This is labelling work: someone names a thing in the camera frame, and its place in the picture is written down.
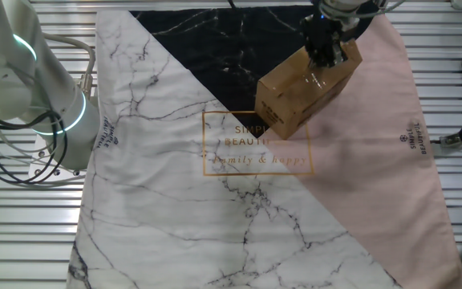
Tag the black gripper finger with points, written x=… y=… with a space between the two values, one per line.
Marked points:
x=315 y=56
x=335 y=55

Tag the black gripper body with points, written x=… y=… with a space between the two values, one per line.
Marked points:
x=322 y=30

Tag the brown cardboard box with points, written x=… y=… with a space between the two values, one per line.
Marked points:
x=291 y=96

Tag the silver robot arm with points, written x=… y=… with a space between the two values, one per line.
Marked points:
x=14 y=80

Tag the marble pink black tablecloth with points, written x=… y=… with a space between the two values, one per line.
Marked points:
x=215 y=225

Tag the small camera on mount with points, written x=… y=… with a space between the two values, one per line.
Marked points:
x=461 y=136

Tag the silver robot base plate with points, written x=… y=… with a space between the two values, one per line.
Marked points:
x=38 y=164

